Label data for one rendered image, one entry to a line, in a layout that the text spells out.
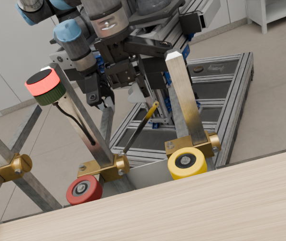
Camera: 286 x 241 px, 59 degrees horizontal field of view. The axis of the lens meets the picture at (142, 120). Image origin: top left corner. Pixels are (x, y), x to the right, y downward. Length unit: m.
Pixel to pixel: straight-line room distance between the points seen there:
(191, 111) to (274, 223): 0.27
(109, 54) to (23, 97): 3.40
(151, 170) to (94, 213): 0.25
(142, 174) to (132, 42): 0.38
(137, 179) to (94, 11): 0.48
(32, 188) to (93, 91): 0.34
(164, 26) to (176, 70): 0.61
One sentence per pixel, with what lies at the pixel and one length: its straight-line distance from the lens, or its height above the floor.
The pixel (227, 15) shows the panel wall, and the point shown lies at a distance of 3.50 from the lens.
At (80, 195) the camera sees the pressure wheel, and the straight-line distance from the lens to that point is 0.62.
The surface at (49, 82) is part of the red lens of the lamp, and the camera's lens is 0.50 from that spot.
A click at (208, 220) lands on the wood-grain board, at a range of 0.47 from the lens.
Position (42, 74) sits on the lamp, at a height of 1.17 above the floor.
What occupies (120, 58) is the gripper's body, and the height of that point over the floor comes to 1.11.
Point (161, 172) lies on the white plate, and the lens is 0.76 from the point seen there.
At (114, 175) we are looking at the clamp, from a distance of 0.70.
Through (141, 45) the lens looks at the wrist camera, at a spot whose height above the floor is 1.12.
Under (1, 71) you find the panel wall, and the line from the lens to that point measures 3.86.
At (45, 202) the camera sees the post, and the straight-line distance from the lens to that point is 0.85.
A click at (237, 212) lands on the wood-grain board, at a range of 0.47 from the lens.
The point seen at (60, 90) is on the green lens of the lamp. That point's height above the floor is 1.13.
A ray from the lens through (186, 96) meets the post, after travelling 0.56.
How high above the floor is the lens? 1.30
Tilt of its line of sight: 34 degrees down
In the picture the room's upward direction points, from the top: 25 degrees counter-clockwise
